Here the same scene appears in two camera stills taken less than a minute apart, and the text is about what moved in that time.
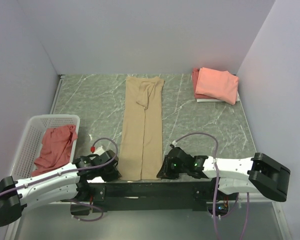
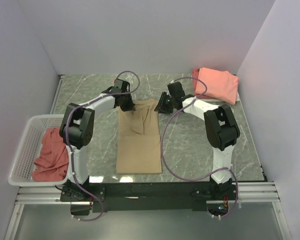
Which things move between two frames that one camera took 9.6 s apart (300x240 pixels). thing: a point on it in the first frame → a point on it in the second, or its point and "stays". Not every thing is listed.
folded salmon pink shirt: (221, 85) stays
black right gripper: (165, 172) → (161, 107)
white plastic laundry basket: (31, 140) stays
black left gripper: (114, 175) → (130, 107)
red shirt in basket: (56, 148) stays
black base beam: (196, 195) stays
